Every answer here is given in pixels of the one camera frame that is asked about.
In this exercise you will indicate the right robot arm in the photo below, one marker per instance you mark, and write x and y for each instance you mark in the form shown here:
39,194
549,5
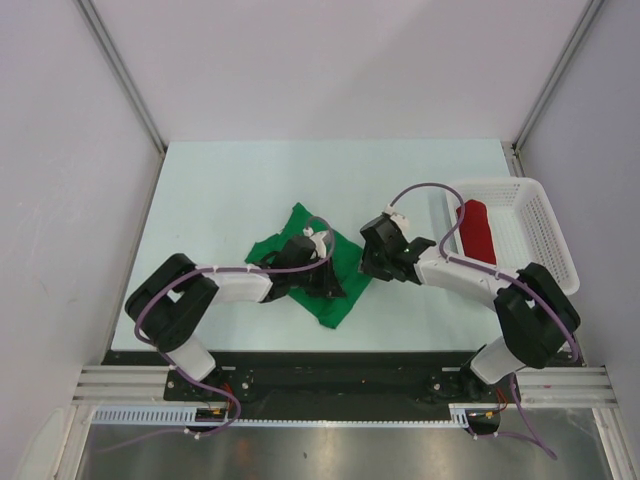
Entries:
535,316

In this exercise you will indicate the green t shirt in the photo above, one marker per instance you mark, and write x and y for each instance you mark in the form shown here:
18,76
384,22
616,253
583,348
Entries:
346,258

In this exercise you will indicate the white perforated plastic basket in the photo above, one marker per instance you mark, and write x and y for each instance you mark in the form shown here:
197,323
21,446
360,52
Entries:
522,223

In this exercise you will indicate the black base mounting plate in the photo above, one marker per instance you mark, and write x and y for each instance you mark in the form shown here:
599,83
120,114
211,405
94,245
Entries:
358,382

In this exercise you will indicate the aluminium rail frame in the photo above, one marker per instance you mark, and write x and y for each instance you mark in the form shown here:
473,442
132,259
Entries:
551,388

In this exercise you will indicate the rolled red t shirt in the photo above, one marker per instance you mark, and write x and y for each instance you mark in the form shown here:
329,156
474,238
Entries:
475,232

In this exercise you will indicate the aluminium corner post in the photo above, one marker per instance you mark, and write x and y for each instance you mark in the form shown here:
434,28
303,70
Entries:
577,37
116,63

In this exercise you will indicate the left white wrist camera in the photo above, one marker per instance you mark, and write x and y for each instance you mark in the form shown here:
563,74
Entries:
322,241

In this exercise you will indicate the left aluminium corner post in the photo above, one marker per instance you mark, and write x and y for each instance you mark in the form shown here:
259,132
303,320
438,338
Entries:
116,63

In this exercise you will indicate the right aluminium corner post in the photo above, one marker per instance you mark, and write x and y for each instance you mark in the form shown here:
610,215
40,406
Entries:
577,37

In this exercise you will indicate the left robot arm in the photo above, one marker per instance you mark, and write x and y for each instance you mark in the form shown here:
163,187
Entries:
169,305

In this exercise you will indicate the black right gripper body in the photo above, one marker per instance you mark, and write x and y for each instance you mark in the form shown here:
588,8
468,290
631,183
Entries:
374,263

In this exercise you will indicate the white slotted cable duct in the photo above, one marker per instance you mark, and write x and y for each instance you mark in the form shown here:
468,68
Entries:
428,416

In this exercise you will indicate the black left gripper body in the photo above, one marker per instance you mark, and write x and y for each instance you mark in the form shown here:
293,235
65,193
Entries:
314,280

